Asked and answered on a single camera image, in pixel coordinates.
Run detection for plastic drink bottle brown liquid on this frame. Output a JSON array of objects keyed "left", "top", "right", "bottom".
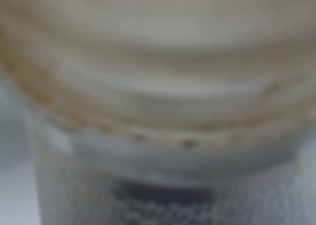
[{"left": 0, "top": 0, "right": 316, "bottom": 225}]

